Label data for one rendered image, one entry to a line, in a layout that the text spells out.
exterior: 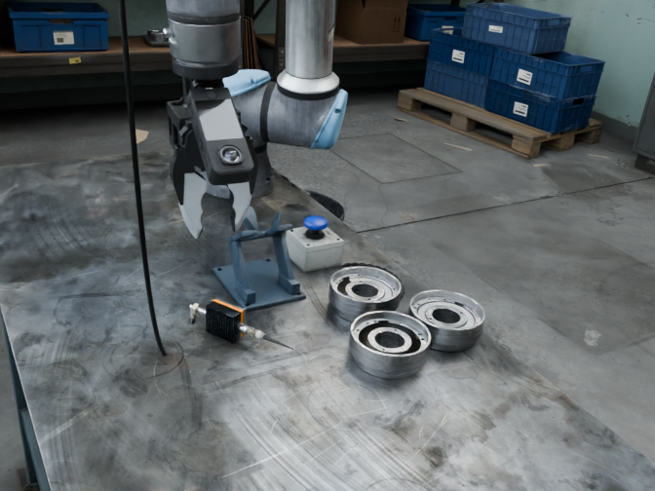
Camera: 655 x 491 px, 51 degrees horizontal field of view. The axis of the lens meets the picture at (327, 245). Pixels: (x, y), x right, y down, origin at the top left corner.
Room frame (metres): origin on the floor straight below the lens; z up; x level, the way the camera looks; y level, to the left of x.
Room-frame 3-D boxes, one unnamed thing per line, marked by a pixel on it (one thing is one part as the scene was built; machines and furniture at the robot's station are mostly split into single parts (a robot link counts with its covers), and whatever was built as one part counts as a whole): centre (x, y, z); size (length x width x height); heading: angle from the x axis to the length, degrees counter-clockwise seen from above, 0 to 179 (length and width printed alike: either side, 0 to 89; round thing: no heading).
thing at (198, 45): (0.74, 0.15, 1.19); 0.08 x 0.08 x 0.05
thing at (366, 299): (0.87, -0.06, 0.82); 0.10 x 0.10 x 0.04
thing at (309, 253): (1.01, 0.02, 0.82); 0.08 x 0.07 x 0.05; 32
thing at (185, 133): (0.75, 0.15, 1.11); 0.09 x 0.08 x 0.12; 27
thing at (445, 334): (0.82, -0.17, 0.82); 0.10 x 0.10 x 0.04
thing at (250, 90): (1.30, 0.19, 0.97); 0.13 x 0.12 x 0.14; 81
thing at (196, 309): (0.75, 0.11, 0.82); 0.17 x 0.02 x 0.04; 62
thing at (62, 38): (4.06, 1.68, 0.56); 0.52 x 0.38 x 0.22; 119
